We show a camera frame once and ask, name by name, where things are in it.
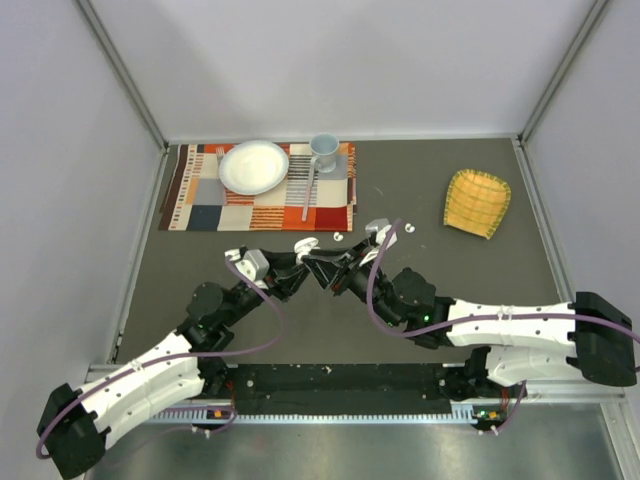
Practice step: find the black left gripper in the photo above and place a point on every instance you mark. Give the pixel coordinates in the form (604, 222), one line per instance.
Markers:
(282, 284)

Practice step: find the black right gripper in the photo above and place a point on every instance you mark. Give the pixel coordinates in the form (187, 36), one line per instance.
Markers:
(338, 268)

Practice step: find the white earbud charging case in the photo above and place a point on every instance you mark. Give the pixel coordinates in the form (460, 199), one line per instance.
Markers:
(303, 248)

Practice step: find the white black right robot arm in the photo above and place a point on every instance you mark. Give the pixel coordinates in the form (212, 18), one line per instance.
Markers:
(585, 338)

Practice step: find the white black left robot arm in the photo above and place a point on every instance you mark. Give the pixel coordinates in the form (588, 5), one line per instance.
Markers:
(79, 425)

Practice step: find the pink plastic spoon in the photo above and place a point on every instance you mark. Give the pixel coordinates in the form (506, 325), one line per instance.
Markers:
(309, 187)

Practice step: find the white round plate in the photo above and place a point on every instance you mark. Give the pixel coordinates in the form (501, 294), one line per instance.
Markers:
(253, 167)

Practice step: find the colourful patchwork placemat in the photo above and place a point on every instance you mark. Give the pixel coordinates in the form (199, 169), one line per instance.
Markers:
(196, 199)

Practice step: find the light blue cup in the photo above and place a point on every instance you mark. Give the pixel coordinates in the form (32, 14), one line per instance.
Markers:
(324, 149)

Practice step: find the silver fork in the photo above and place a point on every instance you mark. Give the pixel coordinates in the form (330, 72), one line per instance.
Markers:
(220, 154)

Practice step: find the yellow woven leaf dish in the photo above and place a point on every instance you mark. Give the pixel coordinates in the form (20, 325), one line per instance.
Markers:
(476, 202)

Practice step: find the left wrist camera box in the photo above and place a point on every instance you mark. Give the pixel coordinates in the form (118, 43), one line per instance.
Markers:
(252, 264)

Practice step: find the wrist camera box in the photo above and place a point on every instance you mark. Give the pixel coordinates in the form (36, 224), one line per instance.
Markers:
(252, 264)
(376, 232)

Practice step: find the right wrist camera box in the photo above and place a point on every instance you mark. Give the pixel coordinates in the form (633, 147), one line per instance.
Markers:
(376, 232)

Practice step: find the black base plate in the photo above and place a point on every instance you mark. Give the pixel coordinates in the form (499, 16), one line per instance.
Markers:
(366, 391)

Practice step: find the grey slotted cable duct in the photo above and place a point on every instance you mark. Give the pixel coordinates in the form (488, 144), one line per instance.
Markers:
(208, 416)

